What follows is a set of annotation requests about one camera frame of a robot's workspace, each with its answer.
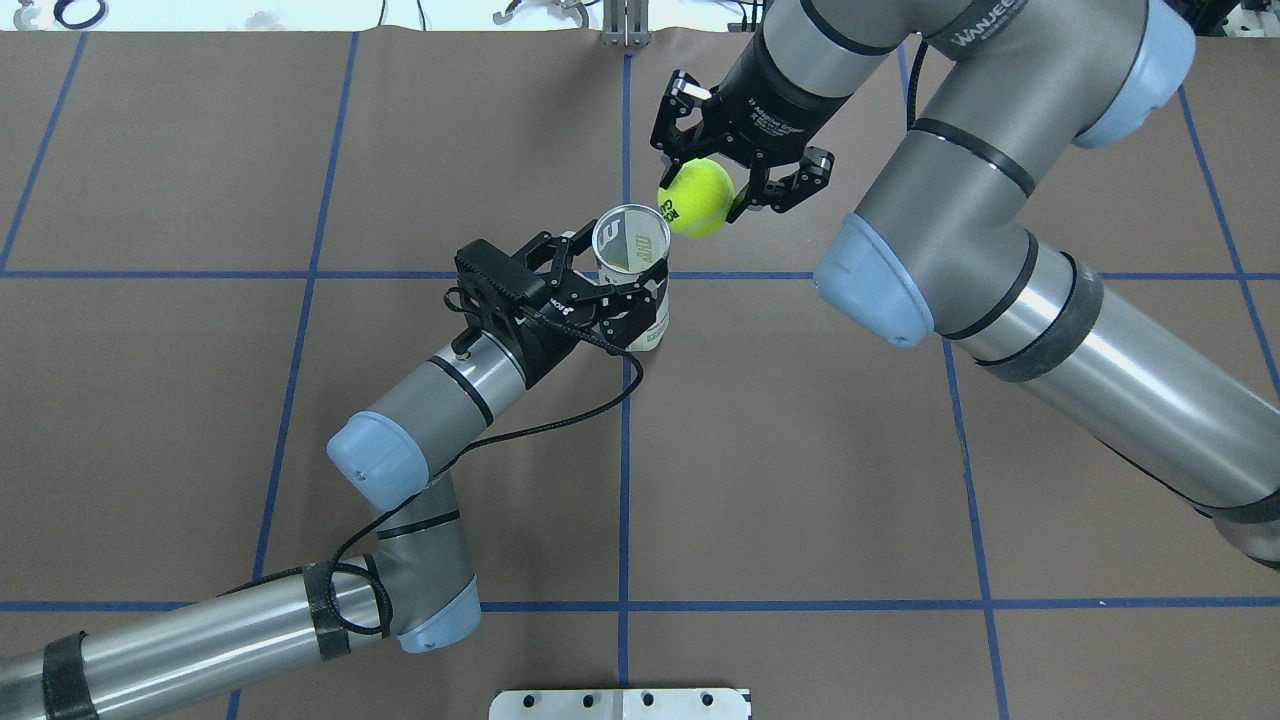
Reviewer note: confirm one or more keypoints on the yellow tennis ball Wilson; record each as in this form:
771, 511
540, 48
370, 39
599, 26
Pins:
698, 200

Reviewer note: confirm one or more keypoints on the white pedestal column base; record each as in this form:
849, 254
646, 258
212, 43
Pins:
644, 703

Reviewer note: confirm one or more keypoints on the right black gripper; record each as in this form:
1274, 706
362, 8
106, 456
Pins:
768, 102

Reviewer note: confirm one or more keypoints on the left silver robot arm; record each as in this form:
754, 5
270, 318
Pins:
167, 400

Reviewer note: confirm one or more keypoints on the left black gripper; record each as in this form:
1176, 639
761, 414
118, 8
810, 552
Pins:
548, 337

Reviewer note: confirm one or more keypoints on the aluminium frame post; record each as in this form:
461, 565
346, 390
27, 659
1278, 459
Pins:
625, 23

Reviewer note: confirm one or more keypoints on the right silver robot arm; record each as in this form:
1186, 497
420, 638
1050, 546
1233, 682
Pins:
939, 243

